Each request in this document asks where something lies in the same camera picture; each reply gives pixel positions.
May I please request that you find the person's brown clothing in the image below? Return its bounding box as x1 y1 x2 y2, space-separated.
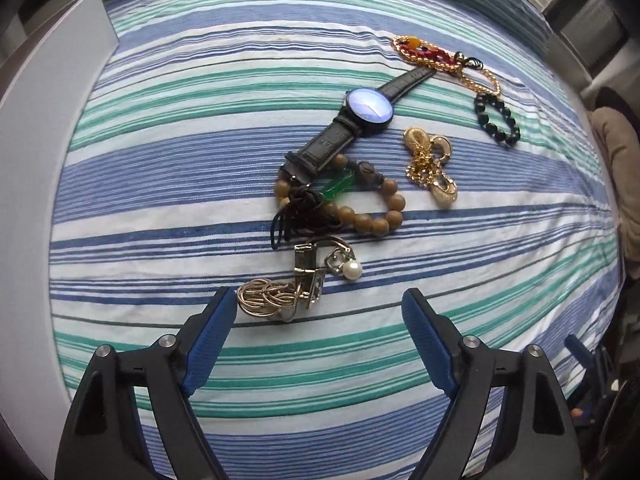
590 86 640 281

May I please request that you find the gold brooch chain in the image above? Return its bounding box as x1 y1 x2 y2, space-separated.
404 127 459 208

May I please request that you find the black leather strap watch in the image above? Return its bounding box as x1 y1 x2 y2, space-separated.
282 67 438 181

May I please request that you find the red bead bracelet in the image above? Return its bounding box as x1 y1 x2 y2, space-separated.
397 35 483 72

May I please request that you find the dark bead bracelet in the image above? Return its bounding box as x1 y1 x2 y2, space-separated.
474 91 522 149

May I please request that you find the white cardboard box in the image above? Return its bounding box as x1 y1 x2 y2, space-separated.
0 0 119 411

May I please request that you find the silver metal clasp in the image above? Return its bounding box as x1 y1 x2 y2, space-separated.
293 241 328 311

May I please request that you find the wooden bead bracelet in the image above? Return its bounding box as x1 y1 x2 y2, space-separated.
274 155 406 234

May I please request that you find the striped bed sheet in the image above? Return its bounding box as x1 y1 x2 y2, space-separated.
47 0 626 480

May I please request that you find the pearl brooch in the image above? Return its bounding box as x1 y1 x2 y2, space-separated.
322 240 362 283

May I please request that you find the gold coil chain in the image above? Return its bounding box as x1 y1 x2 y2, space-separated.
236 276 303 320

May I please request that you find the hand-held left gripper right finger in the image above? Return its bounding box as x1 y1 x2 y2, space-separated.
401 287 588 480

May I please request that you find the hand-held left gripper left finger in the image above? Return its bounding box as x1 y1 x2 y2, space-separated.
55 287 238 480

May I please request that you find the green jade pendant dark cord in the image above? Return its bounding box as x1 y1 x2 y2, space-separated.
270 172 358 252

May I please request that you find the grey air conditioner unit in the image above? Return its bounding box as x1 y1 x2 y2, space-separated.
542 0 632 87

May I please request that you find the gold bead necklace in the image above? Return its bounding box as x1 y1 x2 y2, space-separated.
389 35 502 97

